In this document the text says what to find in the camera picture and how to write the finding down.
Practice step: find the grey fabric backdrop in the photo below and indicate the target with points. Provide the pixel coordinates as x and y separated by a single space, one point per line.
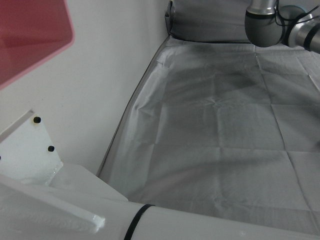
212 125

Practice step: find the left grey UR5e robot arm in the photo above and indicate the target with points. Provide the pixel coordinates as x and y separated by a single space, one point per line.
262 30

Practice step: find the pink plastic basket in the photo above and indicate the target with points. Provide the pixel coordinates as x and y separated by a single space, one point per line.
30 37

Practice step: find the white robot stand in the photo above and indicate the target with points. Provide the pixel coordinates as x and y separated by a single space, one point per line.
62 200

